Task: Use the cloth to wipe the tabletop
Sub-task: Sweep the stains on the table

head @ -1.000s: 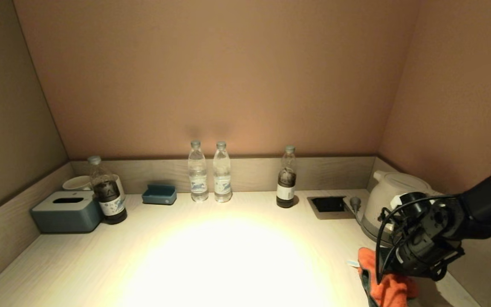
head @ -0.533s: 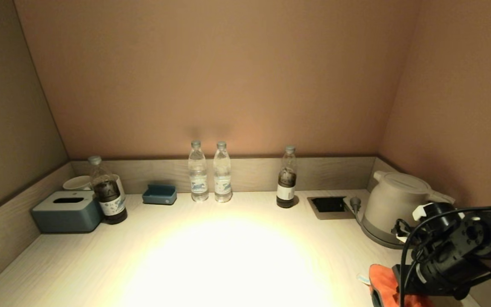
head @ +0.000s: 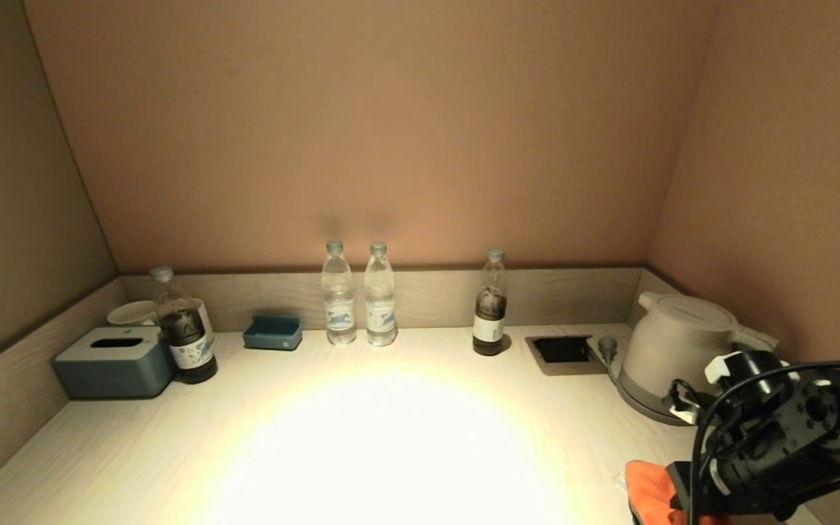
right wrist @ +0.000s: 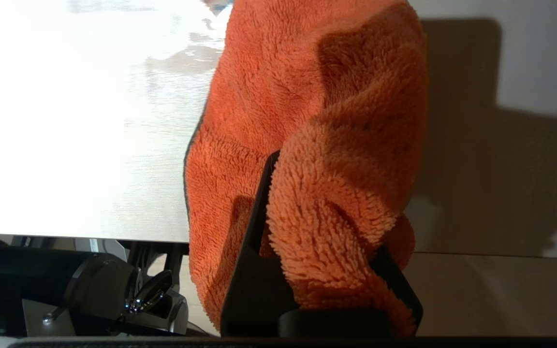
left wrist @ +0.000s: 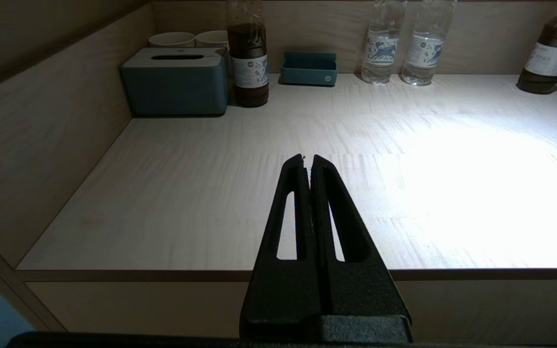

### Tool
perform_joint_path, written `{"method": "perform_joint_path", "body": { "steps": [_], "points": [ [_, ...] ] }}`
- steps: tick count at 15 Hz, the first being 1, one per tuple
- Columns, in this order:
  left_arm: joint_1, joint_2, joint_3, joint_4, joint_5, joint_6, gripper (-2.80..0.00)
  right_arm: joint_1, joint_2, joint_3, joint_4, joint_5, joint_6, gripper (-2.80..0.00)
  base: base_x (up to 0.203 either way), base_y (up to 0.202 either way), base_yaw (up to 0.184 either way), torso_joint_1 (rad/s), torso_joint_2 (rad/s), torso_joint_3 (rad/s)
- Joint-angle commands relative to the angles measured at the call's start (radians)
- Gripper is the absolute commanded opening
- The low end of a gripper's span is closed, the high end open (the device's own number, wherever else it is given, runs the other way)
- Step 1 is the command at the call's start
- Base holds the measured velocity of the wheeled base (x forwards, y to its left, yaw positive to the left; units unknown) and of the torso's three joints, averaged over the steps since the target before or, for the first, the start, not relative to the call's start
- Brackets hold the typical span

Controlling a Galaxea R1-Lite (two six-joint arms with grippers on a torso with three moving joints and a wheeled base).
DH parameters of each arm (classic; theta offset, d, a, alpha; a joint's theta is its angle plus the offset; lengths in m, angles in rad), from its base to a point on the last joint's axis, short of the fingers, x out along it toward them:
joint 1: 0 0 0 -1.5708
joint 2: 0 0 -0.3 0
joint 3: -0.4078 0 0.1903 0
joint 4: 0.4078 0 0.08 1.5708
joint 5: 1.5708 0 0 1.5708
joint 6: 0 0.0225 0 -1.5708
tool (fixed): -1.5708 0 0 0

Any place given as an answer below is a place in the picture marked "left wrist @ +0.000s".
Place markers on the dark drink bottle patterned label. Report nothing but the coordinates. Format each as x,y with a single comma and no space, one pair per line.
248,63

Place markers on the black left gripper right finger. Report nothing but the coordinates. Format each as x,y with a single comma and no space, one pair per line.
360,290

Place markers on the small blue tray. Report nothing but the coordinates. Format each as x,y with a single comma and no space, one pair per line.
307,75

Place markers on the slim dark bottle white label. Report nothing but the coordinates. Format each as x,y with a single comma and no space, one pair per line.
547,63

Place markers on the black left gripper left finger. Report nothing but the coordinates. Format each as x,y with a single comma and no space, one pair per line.
278,290

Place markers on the clear water bottle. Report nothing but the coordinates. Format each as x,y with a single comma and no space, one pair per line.
423,53
380,53

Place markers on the white ceramic cup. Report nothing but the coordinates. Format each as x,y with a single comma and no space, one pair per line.
213,38
172,39

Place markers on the blue-grey tissue box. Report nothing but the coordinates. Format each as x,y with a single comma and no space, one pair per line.
177,82

